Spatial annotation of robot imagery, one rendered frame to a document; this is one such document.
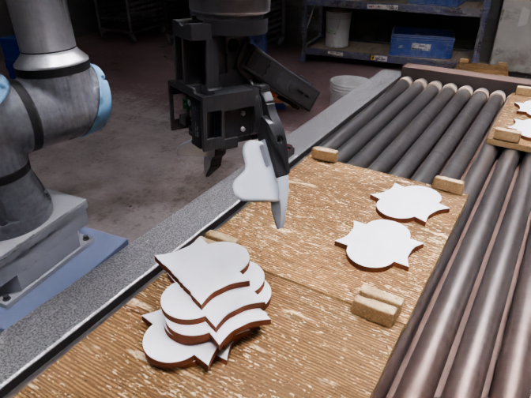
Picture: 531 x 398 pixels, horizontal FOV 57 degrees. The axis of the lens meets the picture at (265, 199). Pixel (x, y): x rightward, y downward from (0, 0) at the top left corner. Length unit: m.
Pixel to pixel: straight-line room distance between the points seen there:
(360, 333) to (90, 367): 0.34
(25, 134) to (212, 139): 0.43
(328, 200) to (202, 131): 0.52
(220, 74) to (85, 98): 0.43
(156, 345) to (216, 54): 0.36
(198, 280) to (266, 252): 0.18
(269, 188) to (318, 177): 0.54
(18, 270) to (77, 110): 0.27
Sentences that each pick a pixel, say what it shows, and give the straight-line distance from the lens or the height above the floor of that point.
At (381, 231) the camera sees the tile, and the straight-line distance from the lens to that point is 0.84.
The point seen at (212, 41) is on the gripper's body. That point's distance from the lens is 0.45.
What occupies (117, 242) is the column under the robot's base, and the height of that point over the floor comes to 0.87.
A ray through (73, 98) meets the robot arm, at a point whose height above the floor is 1.15.
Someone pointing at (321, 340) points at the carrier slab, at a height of 0.94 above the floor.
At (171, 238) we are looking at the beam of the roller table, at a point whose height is 0.91.
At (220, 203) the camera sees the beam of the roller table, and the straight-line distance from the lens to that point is 0.96.
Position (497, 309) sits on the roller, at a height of 0.92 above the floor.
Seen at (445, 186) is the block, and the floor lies 0.95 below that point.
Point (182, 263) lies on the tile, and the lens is 0.67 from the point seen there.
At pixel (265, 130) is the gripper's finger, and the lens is 0.47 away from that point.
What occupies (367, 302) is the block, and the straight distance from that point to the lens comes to 0.67.
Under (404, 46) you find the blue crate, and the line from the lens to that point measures 5.39.
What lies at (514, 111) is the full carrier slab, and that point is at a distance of 1.53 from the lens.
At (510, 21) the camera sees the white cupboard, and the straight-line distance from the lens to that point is 5.39.
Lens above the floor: 1.41
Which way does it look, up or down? 30 degrees down
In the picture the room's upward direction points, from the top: straight up
